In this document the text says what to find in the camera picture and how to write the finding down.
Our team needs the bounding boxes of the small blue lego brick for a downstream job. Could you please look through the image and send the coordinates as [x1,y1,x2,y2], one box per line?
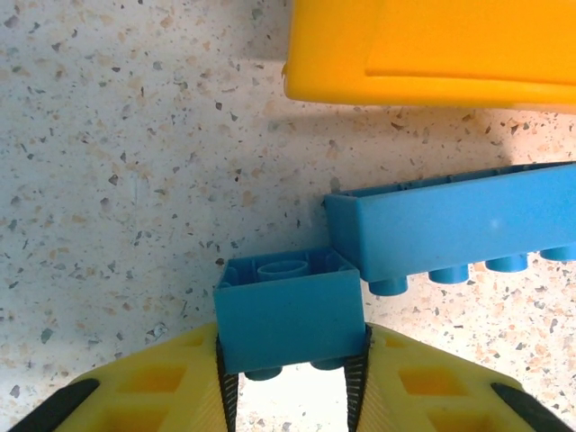
[211,246,366,383]

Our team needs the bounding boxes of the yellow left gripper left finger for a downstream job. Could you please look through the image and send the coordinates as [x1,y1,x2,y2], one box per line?
[0,321,239,432]

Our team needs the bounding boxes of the long blue lego brick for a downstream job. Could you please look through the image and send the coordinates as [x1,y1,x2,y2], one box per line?
[321,161,576,298]

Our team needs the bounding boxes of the yellow plastic bin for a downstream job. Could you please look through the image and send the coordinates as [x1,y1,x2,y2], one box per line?
[282,0,576,109]

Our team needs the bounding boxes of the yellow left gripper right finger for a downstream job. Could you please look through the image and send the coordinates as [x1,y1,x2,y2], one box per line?
[344,323,576,432]

